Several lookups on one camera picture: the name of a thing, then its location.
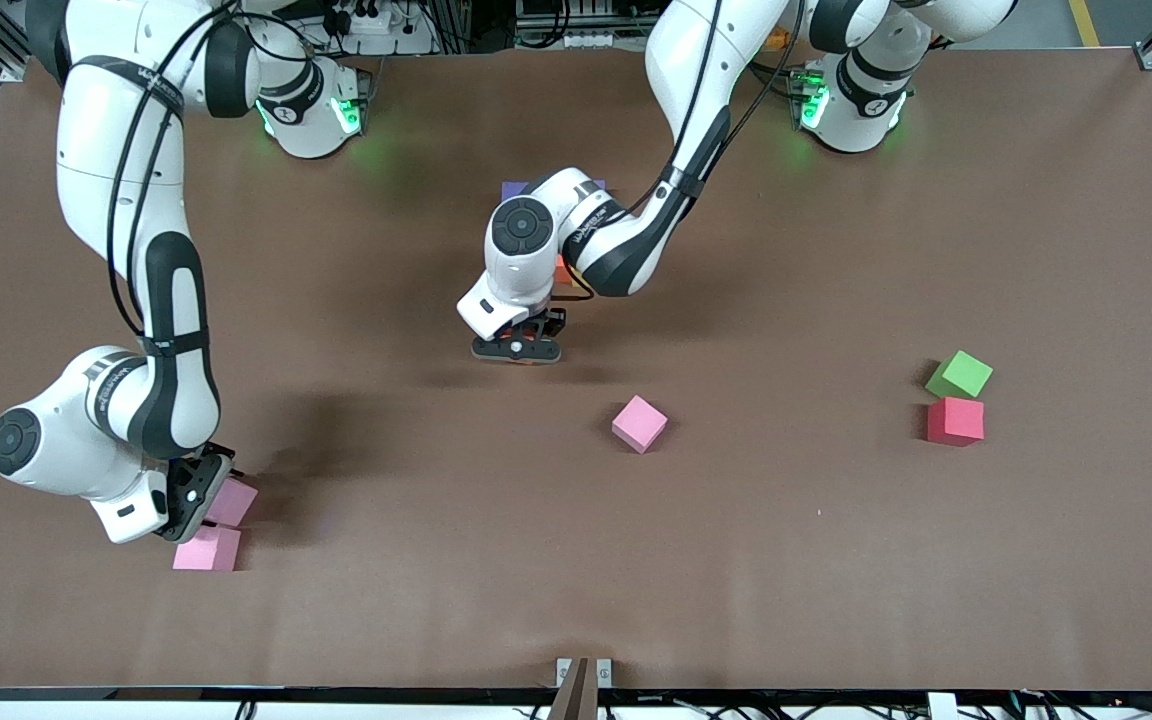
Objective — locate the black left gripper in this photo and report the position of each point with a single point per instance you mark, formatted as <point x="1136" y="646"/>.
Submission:
<point x="548" y="322"/>

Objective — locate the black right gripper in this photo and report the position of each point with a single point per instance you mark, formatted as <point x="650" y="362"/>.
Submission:
<point x="219" y="459"/>

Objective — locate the pink foam cube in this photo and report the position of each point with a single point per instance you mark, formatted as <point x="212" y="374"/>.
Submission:
<point x="211" y="552"/>
<point x="639" y="423"/>
<point x="234" y="502"/>

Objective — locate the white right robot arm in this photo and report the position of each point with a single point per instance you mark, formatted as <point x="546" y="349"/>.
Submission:
<point x="66" y="450"/>

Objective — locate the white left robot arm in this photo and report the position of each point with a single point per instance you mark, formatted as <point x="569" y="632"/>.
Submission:
<point x="516" y="280"/>

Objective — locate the brown table cover sheet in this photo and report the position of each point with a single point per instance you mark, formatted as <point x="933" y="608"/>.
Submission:
<point x="486" y="560"/>

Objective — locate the small white socket strip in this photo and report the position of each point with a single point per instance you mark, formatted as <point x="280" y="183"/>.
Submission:
<point x="586" y="41"/>

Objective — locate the white power strip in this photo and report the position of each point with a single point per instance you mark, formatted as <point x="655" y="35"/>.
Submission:
<point x="371" y="20"/>

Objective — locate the brown tapered strip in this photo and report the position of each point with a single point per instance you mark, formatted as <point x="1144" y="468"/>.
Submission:
<point x="576" y="695"/>

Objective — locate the green foam cube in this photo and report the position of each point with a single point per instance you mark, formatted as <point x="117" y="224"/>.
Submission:
<point x="959" y="375"/>

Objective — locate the red foam cube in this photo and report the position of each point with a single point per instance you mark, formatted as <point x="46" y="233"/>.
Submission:
<point x="955" y="421"/>

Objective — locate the grey metal mounting bracket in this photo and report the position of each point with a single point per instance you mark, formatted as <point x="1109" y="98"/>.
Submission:
<point x="604" y="672"/>

